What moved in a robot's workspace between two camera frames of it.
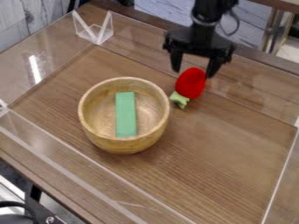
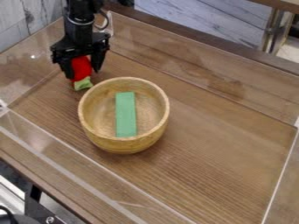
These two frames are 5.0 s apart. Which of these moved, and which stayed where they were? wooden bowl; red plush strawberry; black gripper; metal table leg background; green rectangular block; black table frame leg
Moved: black gripper; red plush strawberry
Stayed: green rectangular block; wooden bowl; black table frame leg; metal table leg background
